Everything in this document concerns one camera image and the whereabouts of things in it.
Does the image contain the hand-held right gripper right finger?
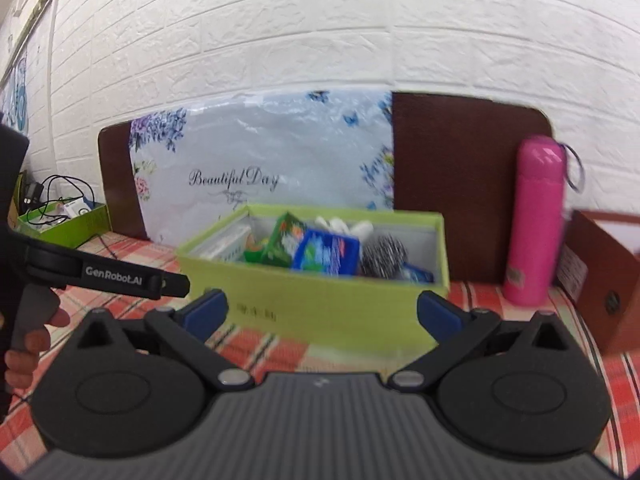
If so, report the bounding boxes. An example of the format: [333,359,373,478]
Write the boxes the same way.
[390,290,576,391]

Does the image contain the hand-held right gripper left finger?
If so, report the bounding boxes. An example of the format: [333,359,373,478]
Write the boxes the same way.
[75,288,256,391]

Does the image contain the blue medicine box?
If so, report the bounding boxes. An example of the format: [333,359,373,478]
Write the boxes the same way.
[400,262,435,284]

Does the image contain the steel wool scrubber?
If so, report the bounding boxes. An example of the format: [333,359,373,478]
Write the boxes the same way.
[360,234,408,279]

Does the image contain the small glossy green box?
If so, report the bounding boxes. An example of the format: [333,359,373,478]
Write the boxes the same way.
[244,212,307,268]

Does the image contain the large lime green box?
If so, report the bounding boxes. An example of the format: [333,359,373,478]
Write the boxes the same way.
[176,203,451,356]

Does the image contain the blue cube box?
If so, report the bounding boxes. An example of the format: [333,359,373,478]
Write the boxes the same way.
[292,229,362,277]

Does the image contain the white cotton glove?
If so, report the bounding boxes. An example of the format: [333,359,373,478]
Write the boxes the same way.
[315,216,375,242]

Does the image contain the person's left hand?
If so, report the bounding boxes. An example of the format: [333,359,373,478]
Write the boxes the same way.
[2,307,72,391]

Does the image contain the small lime green tray box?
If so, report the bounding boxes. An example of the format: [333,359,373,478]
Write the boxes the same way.
[12,172,112,250]

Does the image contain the small white blue box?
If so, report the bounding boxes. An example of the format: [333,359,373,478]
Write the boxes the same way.
[55,199,94,219]

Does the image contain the brown wooden headboard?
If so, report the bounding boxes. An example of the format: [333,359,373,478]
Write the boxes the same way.
[97,91,556,283]

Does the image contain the pink thermos bottle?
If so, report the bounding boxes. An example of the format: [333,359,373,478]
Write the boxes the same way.
[502,135,586,307]

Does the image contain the floral printed plastic bag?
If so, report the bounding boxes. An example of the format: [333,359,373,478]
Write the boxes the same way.
[129,89,396,248]

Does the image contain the plaid bedsheet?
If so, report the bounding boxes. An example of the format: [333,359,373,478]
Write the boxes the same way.
[0,232,640,480]

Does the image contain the black usb cable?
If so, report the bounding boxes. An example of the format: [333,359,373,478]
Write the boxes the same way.
[97,232,120,262]

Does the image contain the tangled black cables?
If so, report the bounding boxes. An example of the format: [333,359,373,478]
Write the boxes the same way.
[21,174,97,223]

